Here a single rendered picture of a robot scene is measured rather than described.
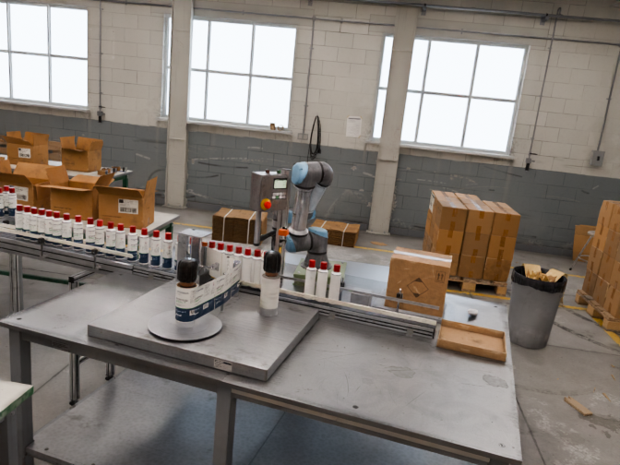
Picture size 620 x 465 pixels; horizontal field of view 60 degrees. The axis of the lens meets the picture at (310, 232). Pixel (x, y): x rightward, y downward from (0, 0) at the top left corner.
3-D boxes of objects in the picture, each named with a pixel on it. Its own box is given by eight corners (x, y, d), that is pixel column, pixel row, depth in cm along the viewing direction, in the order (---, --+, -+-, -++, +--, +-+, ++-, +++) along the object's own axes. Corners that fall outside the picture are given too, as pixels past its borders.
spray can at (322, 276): (313, 301, 272) (317, 262, 267) (316, 298, 277) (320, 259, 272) (323, 303, 270) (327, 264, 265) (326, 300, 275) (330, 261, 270)
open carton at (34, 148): (-2, 164, 617) (-3, 131, 608) (23, 160, 657) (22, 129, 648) (29, 168, 611) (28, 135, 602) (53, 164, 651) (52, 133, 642)
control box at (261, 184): (248, 208, 280) (251, 171, 275) (276, 206, 290) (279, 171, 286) (259, 212, 272) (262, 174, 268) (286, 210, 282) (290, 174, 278)
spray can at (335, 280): (326, 304, 270) (330, 265, 265) (328, 301, 275) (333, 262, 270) (336, 305, 269) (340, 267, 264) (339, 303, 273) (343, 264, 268)
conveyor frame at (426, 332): (132, 273, 299) (132, 265, 298) (143, 268, 309) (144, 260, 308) (433, 339, 253) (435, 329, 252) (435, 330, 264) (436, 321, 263)
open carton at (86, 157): (52, 170, 618) (52, 137, 609) (75, 165, 659) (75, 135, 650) (85, 173, 611) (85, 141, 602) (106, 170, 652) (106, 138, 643)
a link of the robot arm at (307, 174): (311, 254, 312) (326, 165, 287) (288, 257, 305) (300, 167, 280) (303, 244, 321) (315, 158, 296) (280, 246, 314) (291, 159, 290)
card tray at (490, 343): (435, 346, 246) (437, 339, 245) (440, 326, 270) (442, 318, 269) (505, 362, 238) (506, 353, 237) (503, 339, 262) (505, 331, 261)
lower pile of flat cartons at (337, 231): (306, 241, 724) (308, 225, 719) (314, 232, 776) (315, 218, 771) (354, 248, 714) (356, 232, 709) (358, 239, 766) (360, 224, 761)
